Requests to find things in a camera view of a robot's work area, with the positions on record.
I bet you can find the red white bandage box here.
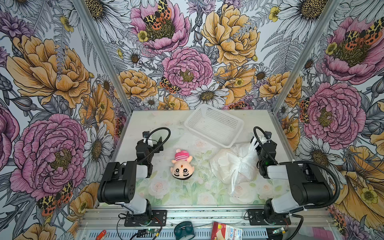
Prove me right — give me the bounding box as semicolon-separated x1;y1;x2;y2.
211;222;243;240

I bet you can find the white plastic bag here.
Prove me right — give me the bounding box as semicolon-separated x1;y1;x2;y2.
210;138;260;195

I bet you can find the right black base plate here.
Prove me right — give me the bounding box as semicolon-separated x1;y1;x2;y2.
244;209;291;226

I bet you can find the teal tape roll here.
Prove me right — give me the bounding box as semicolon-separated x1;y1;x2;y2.
174;221;195;240

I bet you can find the pink plush doll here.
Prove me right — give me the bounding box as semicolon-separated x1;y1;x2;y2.
171;149;195;180

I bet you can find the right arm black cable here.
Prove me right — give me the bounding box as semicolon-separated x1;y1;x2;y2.
253;126;341;210

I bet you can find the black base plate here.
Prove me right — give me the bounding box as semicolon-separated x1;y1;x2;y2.
124;210;168;227
244;209;291;226

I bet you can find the white plastic mesh basket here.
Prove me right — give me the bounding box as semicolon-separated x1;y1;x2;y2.
185;105;245;148

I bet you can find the green circuit board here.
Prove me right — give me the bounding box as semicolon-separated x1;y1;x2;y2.
138;228;162;236

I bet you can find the aluminium front rail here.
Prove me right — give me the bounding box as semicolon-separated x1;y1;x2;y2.
79;205;334;230

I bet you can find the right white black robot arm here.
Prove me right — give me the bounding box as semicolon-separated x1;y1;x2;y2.
254;127;340;224

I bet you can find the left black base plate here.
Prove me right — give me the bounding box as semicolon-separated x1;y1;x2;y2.
124;210;168;227

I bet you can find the red handled tool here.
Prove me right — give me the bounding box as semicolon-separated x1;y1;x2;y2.
96;230;107;240

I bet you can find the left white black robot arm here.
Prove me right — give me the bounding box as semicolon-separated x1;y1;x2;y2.
97;132;164;225

